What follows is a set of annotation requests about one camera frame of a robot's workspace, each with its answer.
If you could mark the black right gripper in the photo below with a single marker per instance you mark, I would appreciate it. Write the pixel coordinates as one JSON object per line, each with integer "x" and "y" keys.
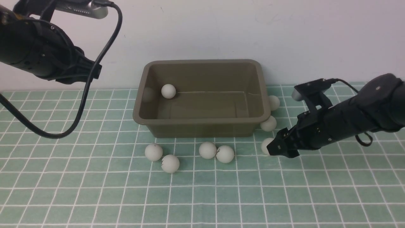
{"x": 309, "y": 133}

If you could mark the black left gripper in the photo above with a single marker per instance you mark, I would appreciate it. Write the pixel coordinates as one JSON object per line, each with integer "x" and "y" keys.
{"x": 58, "y": 58}

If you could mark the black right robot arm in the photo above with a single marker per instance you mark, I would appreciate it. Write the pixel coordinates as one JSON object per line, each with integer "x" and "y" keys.
{"x": 378, "y": 106}

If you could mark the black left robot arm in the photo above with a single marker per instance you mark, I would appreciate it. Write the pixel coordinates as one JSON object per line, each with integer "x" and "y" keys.
{"x": 30, "y": 42}

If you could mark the white ping-pong ball with logo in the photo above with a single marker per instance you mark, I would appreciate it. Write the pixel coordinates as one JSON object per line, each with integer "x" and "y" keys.
{"x": 170, "y": 164}

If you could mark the olive plastic bin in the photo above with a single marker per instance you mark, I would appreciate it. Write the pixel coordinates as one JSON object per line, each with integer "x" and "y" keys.
{"x": 214, "y": 98}

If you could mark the green checkered tablecloth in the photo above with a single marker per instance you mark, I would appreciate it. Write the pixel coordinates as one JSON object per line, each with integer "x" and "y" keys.
{"x": 99, "y": 177}

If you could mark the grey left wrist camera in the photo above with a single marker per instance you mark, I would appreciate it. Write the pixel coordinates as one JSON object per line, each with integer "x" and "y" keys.
{"x": 86, "y": 8}

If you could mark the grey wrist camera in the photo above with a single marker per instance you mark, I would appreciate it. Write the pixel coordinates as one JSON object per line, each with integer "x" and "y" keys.
{"x": 86, "y": 8}
{"x": 312, "y": 93}

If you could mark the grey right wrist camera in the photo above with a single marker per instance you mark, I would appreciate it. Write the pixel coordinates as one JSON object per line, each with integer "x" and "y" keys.
{"x": 312, "y": 93}

